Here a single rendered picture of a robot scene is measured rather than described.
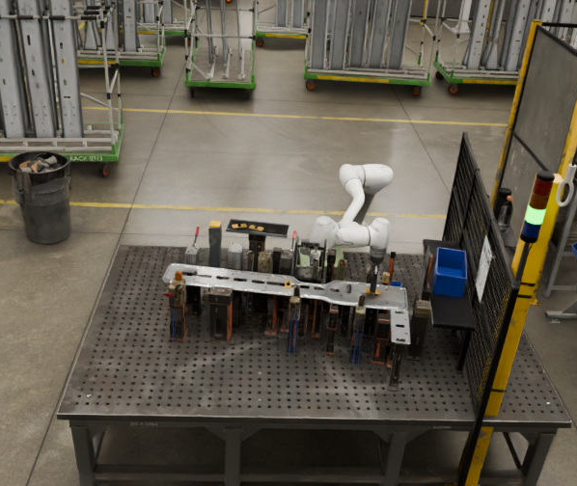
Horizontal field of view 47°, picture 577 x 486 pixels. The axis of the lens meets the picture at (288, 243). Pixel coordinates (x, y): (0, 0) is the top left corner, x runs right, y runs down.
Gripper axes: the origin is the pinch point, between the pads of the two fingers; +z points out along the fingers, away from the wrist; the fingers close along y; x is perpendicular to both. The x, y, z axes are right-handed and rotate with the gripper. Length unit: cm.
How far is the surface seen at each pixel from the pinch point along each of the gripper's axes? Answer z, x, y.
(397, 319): 6.0, 13.3, 21.1
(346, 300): 5.6, -13.8, 8.4
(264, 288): 5, -60, 6
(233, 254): -4, -80, -12
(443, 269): 2, 41, -29
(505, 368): 5, 64, 53
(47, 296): 103, -243, -97
